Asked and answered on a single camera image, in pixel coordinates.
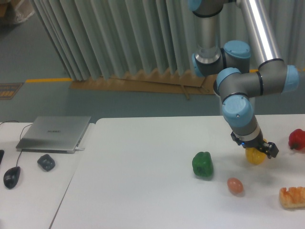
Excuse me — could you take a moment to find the brown egg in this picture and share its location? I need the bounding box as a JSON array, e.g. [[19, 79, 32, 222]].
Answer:
[[227, 177, 244, 194]]

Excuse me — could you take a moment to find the silver closed laptop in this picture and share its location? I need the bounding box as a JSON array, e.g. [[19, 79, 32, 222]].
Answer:
[[16, 116, 91, 153]]

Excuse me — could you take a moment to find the flat brown cardboard sheet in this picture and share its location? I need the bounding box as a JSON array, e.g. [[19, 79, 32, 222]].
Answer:
[[70, 69, 216, 99]]

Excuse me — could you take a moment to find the yellow bell pepper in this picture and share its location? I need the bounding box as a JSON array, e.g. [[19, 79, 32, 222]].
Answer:
[[245, 147, 266, 165]]

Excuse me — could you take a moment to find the cardboard box in plastic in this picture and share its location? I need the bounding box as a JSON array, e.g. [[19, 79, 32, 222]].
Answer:
[[0, 0, 35, 26]]

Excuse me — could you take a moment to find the red bell pepper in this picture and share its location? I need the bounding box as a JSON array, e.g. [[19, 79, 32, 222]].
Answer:
[[288, 129, 305, 150]]

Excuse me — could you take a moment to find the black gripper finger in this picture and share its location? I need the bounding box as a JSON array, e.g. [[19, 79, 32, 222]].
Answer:
[[256, 142, 279, 159]]

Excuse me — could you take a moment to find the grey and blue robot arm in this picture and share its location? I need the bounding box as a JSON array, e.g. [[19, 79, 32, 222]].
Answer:
[[188, 0, 299, 158]]

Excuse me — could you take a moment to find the black mouse cable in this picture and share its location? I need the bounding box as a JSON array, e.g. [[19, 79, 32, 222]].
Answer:
[[0, 120, 36, 168]]

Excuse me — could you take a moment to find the glazed pastry bread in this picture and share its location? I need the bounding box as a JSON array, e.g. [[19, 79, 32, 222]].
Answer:
[[279, 187, 305, 209]]

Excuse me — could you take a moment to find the black computer mouse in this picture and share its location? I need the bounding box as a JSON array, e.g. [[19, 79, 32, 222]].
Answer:
[[3, 166, 21, 189]]

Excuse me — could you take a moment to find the black keyboard edge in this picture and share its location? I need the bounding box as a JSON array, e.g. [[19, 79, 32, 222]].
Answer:
[[0, 150, 4, 164]]

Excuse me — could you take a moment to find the white laptop charging cable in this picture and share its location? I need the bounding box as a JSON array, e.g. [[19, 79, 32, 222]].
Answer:
[[76, 123, 95, 151]]

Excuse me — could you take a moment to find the dark grey small controller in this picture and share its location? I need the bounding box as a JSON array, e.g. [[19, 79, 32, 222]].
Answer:
[[37, 154, 56, 172]]

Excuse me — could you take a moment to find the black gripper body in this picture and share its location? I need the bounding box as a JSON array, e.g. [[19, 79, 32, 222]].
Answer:
[[231, 131, 265, 148]]

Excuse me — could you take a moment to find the green bell pepper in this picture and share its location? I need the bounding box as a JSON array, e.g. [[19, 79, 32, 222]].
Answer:
[[192, 152, 214, 178]]

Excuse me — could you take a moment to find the pale green pleated curtain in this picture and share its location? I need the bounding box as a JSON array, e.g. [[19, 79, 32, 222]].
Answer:
[[30, 0, 305, 81]]

